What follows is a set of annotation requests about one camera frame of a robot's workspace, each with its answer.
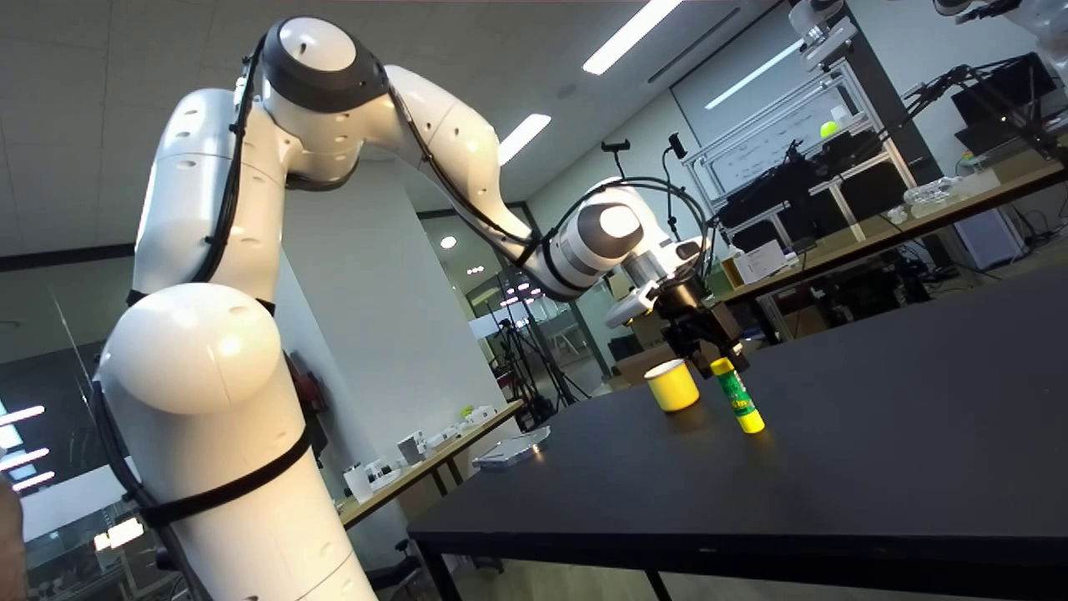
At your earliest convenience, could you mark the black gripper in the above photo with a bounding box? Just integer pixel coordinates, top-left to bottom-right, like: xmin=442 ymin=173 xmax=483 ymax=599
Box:
xmin=653 ymin=283 xmax=739 ymax=367

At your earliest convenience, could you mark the yellow green glue stick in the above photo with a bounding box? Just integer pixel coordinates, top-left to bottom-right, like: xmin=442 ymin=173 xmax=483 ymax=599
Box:
xmin=711 ymin=359 xmax=766 ymax=438

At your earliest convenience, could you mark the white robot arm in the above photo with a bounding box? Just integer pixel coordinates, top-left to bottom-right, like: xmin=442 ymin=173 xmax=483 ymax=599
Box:
xmin=92 ymin=14 xmax=739 ymax=601

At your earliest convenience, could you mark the yellow ceramic mug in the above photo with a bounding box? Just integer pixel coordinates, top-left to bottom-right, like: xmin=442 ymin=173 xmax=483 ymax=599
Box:
xmin=645 ymin=359 xmax=700 ymax=413

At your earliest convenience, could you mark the wooden workbench with shelves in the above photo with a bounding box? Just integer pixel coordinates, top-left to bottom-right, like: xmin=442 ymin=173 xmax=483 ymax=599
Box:
xmin=682 ymin=0 xmax=1068 ymax=336

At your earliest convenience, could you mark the black table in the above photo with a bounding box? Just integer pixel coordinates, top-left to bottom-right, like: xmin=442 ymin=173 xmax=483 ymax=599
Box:
xmin=411 ymin=266 xmax=1068 ymax=601

